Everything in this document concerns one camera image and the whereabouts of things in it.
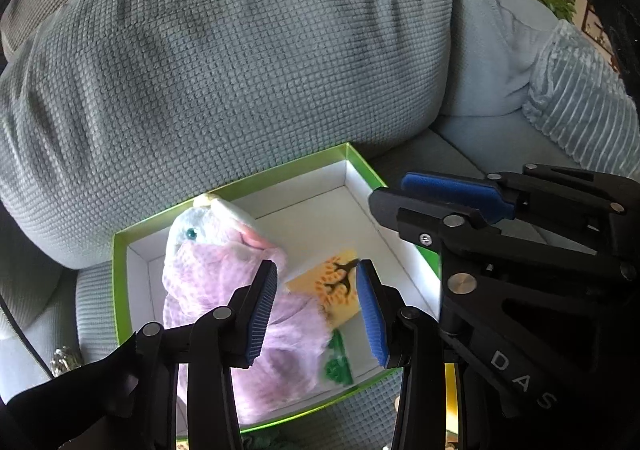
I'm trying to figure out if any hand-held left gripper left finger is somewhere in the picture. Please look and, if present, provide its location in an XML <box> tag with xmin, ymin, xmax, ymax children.
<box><xmin>134</xmin><ymin>259</ymin><xmax>279</xmax><ymax>450</ymax></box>

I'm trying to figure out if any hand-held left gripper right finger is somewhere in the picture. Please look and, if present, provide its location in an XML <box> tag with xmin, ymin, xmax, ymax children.
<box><xmin>354</xmin><ymin>258</ymin><xmax>447</xmax><ymax>450</ymax></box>

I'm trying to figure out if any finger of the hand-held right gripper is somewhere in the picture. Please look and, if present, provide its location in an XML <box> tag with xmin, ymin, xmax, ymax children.
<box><xmin>400</xmin><ymin>165</ymin><xmax>640</xmax><ymax>257</ymax></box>
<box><xmin>367</xmin><ymin>186</ymin><xmax>501</xmax><ymax>297</ymax></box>

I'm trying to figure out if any purple mesh bath pouf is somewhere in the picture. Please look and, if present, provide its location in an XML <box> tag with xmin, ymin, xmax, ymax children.
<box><xmin>162</xmin><ymin>242</ymin><xmax>332</xmax><ymax>424</ymax></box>

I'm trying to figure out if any green printed plastic bag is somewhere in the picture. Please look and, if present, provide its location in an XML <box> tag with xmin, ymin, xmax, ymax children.
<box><xmin>320</xmin><ymin>327</ymin><xmax>359</xmax><ymax>387</ymax></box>

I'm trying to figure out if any beige tissue pack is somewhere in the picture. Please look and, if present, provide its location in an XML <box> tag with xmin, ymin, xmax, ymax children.
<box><xmin>285</xmin><ymin>247</ymin><xmax>367</xmax><ymax>329</ymax></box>

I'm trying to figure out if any pale blue plush elephant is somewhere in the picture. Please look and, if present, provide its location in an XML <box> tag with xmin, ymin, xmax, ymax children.
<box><xmin>162</xmin><ymin>194</ymin><xmax>289</xmax><ymax>283</ymax></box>

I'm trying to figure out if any green cardboard box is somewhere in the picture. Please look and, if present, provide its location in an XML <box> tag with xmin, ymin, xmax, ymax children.
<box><xmin>112</xmin><ymin>142</ymin><xmax>442</xmax><ymax>434</ymax></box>

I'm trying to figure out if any striped grey pillow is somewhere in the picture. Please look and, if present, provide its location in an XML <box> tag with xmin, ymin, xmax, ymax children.
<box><xmin>521</xmin><ymin>20</ymin><xmax>640</xmax><ymax>177</ymax></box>

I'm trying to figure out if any steel wool scourer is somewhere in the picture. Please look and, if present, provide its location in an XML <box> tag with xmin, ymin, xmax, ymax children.
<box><xmin>51</xmin><ymin>346</ymin><xmax>84</xmax><ymax>377</ymax></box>

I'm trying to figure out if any grey sofa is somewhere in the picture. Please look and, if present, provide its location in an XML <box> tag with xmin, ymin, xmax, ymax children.
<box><xmin>0</xmin><ymin>0</ymin><xmax>640</xmax><ymax>450</ymax></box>

